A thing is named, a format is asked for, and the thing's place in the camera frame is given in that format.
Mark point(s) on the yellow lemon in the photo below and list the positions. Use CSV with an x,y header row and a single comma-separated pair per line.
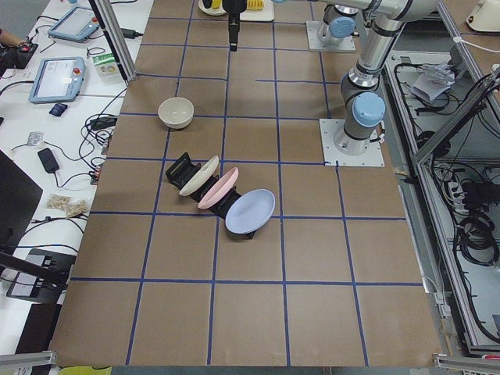
x,y
212,4

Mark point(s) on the black dish rack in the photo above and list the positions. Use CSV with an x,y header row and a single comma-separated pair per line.
x,y
183,169

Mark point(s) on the teach pendant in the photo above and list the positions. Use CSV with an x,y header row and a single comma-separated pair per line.
x,y
76,25
58,80

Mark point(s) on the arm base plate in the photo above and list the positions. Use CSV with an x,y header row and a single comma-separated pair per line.
x,y
333,37
341,150

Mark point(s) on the cream rectangular tray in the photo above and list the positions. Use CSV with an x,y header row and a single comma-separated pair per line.
x,y
267,15

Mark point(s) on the green white box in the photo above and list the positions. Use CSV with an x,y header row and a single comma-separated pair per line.
x,y
105,64

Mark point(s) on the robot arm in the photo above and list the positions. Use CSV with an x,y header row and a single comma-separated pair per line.
x,y
332,12
364,107

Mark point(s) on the pink plate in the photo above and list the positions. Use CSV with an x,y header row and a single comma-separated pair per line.
x,y
219,189

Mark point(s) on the yellow spiral bread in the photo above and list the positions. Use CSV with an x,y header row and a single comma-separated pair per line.
x,y
255,5

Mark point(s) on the black power adapter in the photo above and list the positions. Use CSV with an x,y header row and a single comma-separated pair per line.
x,y
102,122

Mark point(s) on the black smartphone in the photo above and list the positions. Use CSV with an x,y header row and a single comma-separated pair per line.
x,y
48,160

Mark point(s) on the round cream lemon plate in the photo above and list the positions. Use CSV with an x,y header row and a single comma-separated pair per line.
x,y
210,11

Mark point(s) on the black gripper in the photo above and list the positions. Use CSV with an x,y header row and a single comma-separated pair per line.
x,y
233,6

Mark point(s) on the far teach pendant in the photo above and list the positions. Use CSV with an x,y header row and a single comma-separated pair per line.
x,y
76,25

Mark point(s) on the cream ceramic bowl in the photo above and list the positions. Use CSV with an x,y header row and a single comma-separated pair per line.
x,y
176,113

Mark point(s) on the aluminium frame post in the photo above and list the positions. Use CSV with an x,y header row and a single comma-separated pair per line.
x,y
108,22

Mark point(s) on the blue plate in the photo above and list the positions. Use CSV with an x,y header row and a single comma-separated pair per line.
x,y
250,212

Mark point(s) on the near teach pendant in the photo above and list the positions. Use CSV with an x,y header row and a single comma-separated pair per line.
x,y
58,80

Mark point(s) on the bag of wooden pieces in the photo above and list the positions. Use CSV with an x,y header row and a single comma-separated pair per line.
x,y
70,207

